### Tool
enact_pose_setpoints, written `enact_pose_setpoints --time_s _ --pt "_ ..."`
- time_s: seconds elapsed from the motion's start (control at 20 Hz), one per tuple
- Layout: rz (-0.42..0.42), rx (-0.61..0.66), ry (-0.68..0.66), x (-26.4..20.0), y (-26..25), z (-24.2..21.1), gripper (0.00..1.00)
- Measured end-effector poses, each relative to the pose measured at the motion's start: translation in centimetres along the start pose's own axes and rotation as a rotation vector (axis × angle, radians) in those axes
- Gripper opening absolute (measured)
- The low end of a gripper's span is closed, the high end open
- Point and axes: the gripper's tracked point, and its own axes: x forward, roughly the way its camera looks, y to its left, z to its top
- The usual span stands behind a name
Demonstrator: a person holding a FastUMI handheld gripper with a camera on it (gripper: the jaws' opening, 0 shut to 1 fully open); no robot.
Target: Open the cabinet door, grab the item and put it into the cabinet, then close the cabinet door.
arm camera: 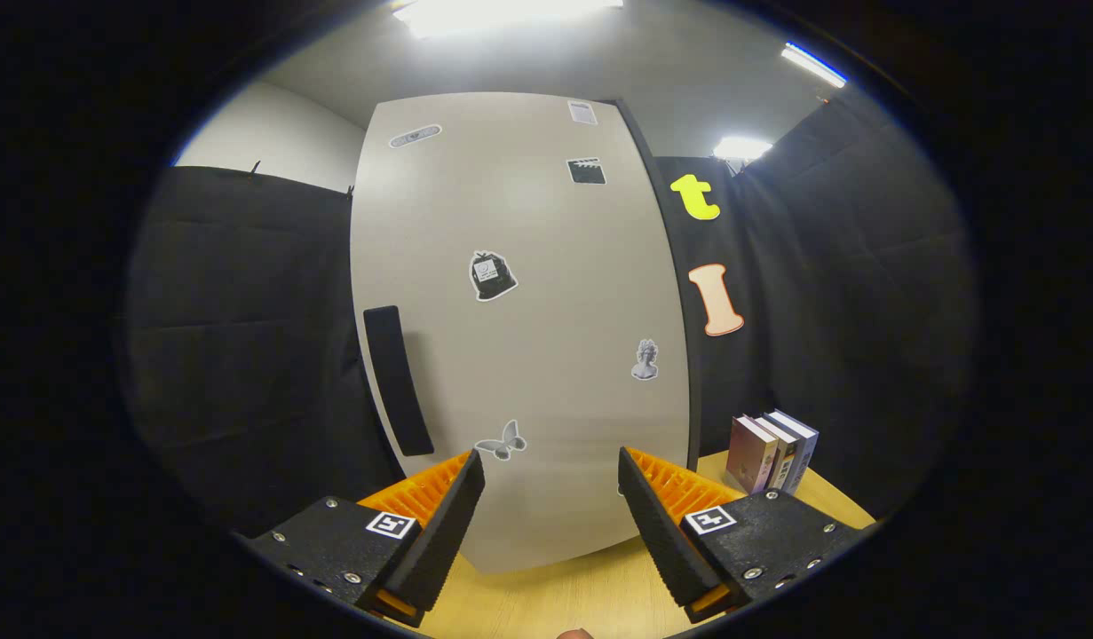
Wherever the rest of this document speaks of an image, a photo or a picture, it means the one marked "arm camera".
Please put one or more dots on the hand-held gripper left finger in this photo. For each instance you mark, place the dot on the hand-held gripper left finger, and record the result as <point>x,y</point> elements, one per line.
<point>444,532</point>

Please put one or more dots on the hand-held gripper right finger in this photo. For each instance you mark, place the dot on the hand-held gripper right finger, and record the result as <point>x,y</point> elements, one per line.
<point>661,532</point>

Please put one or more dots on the light grey cabinet door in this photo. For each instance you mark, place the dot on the light grey cabinet door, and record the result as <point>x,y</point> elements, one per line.
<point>528,355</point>

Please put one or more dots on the pink book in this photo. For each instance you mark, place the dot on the pink book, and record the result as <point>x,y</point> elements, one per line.
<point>748,454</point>

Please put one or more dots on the dark grey cabinet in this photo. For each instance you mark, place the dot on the dark grey cabinet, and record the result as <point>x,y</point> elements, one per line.
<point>693,417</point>

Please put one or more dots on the white spine book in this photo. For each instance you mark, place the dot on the white spine book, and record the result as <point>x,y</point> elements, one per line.
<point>788,461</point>

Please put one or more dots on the blue grey book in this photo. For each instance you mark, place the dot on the blue grey book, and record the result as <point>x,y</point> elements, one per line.
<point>805,448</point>

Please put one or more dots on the black backdrop cloth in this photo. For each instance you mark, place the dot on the black backdrop cloth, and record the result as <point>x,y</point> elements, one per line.
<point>244,355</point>

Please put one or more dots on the large ceiling light panel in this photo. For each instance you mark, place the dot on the large ceiling light panel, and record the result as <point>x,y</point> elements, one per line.
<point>502,13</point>

